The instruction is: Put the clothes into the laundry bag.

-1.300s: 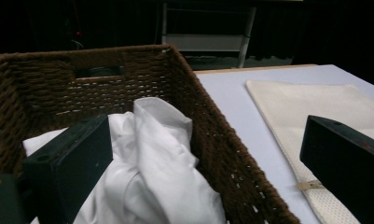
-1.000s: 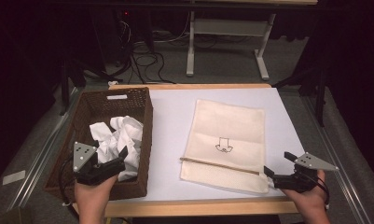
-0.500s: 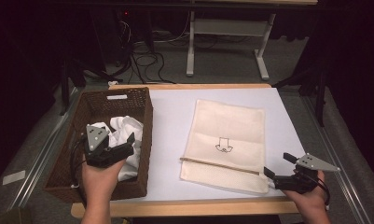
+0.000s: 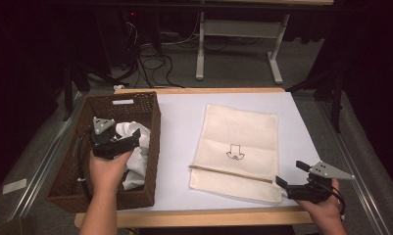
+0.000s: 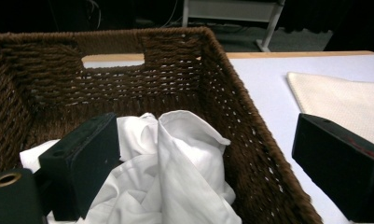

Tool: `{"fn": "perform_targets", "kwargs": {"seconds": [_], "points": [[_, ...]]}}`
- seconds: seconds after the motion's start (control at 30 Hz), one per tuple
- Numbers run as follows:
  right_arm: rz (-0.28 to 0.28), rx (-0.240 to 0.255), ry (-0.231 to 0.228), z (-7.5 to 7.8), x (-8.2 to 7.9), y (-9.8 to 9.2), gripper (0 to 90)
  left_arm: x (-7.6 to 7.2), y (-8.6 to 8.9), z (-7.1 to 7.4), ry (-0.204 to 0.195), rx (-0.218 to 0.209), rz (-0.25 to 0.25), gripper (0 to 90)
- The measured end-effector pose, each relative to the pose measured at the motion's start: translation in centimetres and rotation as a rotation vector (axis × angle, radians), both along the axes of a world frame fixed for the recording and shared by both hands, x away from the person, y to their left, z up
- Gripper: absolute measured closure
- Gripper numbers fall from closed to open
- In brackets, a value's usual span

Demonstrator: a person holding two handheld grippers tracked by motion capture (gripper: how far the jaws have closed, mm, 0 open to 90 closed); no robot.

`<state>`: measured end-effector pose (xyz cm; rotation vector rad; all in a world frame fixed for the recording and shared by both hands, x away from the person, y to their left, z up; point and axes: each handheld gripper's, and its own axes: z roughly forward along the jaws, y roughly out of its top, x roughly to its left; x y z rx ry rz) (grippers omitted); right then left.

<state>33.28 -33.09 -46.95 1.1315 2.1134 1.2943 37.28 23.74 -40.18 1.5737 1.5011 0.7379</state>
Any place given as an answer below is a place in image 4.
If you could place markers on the white desk frame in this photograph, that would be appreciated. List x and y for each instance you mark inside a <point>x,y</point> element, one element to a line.
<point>243,28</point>

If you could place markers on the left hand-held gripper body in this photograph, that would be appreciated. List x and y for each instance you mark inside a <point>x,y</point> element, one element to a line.
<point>102,147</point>

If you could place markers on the metal floor rail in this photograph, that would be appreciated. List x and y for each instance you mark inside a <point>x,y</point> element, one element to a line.
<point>43,160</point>
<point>351,163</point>

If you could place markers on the cream zippered laundry bag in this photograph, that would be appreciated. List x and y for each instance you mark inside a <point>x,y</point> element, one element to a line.
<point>243,130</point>

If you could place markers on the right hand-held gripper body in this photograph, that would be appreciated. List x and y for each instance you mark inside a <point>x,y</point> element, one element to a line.
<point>310,192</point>

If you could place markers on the person's right hand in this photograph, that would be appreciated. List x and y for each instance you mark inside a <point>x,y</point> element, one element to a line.
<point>328,210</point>

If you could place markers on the white table sheet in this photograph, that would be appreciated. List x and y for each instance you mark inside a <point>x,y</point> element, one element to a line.
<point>181,130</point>

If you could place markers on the white garment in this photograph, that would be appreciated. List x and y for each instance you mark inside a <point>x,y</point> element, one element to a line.
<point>140,156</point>

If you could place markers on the person's left hand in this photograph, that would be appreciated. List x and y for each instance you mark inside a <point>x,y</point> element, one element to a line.
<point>106,173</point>

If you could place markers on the black metal stand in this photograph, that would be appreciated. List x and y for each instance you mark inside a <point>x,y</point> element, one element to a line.
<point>68,84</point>
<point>337,98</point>

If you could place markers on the small white floor object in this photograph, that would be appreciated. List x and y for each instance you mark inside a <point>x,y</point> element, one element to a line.
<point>118,87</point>

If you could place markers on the wooden table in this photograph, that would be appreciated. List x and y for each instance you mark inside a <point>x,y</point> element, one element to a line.
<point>217,218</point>

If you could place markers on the dark cabinet with red light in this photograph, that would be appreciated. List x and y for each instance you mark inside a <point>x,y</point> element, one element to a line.
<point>115,32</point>

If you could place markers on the brown wicker basket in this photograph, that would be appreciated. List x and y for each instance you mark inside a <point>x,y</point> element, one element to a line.
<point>70,176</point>

